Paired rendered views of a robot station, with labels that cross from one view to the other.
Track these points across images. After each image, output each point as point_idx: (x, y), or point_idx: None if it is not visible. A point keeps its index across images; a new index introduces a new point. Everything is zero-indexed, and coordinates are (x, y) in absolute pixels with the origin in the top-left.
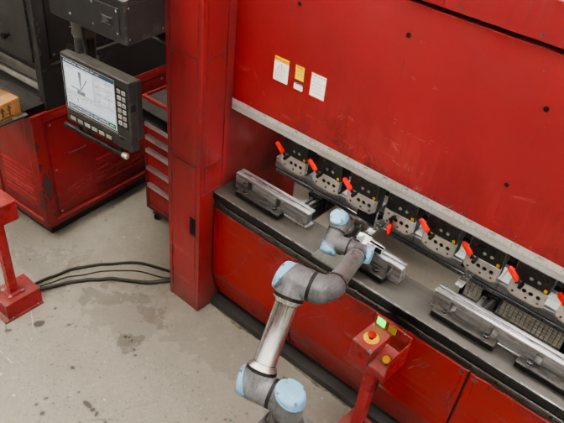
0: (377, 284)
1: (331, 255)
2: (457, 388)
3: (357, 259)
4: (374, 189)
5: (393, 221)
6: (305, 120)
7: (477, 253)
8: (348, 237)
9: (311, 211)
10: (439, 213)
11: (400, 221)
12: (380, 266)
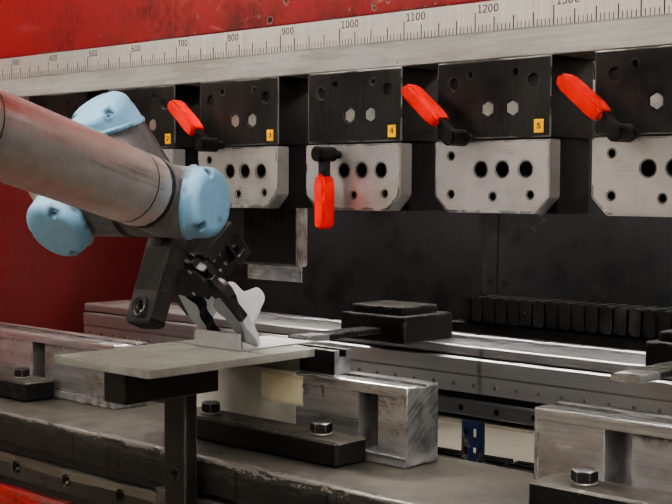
0: (323, 468)
1: (70, 241)
2: None
3: (116, 141)
4: (267, 98)
5: (337, 180)
6: (71, 0)
7: (632, 113)
8: (178, 256)
9: (132, 342)
10: (467, 42)
11: (358, 162)
12: (339, 419)
